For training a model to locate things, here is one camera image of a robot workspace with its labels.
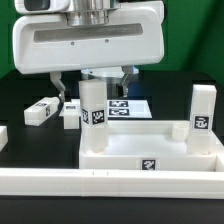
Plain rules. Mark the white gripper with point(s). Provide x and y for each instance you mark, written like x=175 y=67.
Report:
x=57 y=36

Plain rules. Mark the white desk top tray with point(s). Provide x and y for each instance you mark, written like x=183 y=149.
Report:
x=152 y=146

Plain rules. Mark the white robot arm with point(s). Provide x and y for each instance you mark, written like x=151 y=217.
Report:
x=104 y=38

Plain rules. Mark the white sheet with fiducial markers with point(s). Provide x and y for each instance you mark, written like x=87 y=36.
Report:
x=128 y=109

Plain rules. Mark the white block at left edge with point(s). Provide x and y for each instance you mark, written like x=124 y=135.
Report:
x=3 y=137

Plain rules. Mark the white front barrier rail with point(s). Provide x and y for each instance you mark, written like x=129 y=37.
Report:
x=111 y=183

